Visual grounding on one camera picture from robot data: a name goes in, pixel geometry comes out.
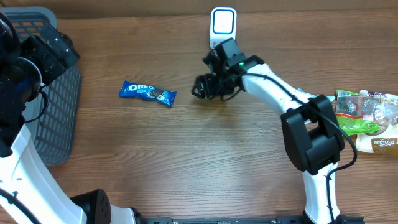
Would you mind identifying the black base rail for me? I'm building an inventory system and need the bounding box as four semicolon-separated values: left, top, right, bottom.
136;214;365;224

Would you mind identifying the beige nut snack pouch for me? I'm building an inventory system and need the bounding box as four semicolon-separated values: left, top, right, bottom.
356;90;397;156

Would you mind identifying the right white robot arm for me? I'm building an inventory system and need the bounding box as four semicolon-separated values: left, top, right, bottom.
192;38;364;223

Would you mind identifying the grey plastic mesh basket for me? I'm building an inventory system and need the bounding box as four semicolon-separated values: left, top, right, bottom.
1;7;81;166

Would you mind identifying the blue Oreo cookie packet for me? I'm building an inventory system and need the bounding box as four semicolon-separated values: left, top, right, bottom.
119;80;177;108

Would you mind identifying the green clear snack packet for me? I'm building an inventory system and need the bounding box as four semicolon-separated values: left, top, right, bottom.
335;90;382;136

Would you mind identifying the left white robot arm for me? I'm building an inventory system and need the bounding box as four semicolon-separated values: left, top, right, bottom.
1;14;141;224

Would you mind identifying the mint green wipes packet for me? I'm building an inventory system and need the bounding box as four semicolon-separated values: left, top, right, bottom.
297;88;336;103

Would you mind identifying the white barcode scanner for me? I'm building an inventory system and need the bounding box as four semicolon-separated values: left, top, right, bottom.
209;7;237;49

